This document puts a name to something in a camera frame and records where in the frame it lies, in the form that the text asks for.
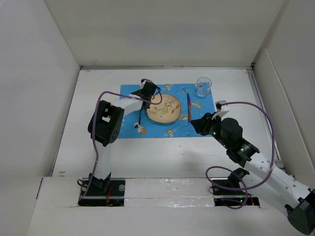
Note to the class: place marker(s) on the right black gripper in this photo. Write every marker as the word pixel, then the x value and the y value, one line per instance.
pixel 202 124

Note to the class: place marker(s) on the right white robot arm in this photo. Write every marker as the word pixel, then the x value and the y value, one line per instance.
pixel 293 199

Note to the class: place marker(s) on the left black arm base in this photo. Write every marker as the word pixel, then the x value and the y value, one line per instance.
pixel 112 195

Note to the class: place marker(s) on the iridescent knife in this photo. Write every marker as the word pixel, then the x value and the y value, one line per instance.
pixel 188 104

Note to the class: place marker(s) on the clear plastic cup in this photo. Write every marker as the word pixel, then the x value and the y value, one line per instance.
pixel 203 87

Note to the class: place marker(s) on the beige floral plate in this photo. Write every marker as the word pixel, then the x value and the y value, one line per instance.
pixel 168 111

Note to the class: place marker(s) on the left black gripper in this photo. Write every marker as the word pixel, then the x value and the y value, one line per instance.
pixel 138 91

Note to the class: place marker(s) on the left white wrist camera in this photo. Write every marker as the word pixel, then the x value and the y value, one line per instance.
pixel 143 81

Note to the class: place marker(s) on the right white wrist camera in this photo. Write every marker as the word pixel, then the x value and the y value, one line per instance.
pixel 222 109

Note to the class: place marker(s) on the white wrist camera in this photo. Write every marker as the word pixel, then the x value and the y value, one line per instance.
pixel 143 81
pixel 222 109

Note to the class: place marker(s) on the blue patterned cloth placemat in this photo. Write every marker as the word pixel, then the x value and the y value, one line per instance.
pixel 130 128

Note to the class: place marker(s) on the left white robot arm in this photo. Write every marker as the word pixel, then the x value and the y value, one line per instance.
pixel 105 125

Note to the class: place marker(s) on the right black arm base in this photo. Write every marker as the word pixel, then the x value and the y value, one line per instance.
pixel 231 198

